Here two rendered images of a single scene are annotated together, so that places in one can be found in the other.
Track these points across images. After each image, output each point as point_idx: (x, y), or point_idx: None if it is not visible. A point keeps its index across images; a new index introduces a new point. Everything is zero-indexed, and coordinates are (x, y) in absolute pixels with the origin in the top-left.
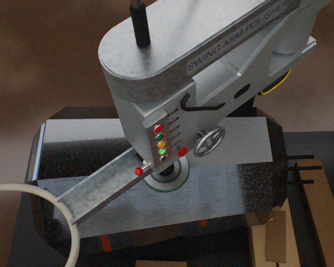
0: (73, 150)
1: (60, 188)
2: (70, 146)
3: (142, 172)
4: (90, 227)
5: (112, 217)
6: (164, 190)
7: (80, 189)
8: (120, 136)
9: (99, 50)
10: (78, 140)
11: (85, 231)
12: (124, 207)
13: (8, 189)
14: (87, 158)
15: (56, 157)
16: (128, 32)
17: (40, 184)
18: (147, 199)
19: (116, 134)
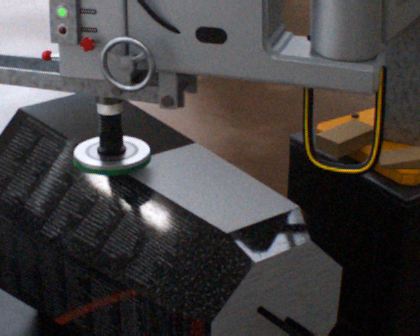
0: (79, 111)
1: (23, 129)
2: (83, 108)
3: (47, 58)
4: (3, 195)
5: (27, 197)
6: (78, 163)
7: (3, 64)
8: (132, 128)
9: None
10: (96, 109)
11: None
12: (45, 192)
13: None
14: (77, 121)
15: (59, 107)
16: None
17: (15, 114)
18: (70, 197)
19: (133, 125)
